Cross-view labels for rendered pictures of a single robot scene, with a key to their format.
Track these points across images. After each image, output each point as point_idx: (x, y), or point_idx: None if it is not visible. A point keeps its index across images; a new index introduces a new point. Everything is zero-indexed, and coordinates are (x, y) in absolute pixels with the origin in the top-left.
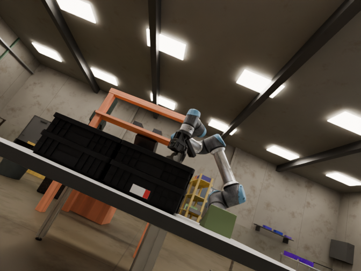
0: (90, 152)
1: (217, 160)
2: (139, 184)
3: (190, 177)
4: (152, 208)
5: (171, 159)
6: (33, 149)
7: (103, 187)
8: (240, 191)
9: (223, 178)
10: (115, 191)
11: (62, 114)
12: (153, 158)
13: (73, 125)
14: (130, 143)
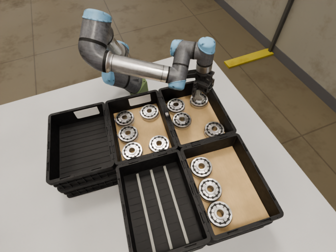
0: None
1: (113, 45)
2: None
3: None
4: (238, 105)
5: (215, 92)
6: None
7: (261, 121)
8: (128, 47)
9: (118, 54)
10: (242, 126)
11: (278, 203)
12: (218, 107)
13: (263, 187)
14: (233, 124)
